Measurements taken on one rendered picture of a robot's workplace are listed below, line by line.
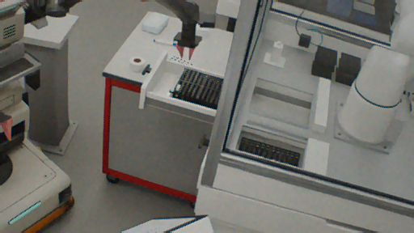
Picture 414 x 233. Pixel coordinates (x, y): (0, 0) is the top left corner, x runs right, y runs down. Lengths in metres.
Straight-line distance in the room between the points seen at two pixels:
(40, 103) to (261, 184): 1.61
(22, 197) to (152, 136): 0.70
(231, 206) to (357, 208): 0.41
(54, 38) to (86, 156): 0.78
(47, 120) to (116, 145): 0.51
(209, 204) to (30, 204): 1.02
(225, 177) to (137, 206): 1.24
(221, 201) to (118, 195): 1.22
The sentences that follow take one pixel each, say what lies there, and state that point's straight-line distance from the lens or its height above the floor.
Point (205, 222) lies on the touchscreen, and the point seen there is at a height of 1.19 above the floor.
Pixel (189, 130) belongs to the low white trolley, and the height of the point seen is 0.55.
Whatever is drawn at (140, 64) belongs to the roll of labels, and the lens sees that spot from 2.34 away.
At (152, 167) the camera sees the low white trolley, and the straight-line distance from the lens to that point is 2.63.
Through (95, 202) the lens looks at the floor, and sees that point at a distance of 2.78.
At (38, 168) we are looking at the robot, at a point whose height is 0.28.
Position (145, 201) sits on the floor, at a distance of 2.80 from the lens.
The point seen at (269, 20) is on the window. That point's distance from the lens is 1.28.
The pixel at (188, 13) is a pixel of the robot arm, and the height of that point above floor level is 1.24.
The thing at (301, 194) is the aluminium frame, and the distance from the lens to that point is 1.60.
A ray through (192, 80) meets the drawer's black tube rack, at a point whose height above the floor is 0.88.
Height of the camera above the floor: 2.14
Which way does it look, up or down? 40 degrees down
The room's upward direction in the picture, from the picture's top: 12 degrees clockwise
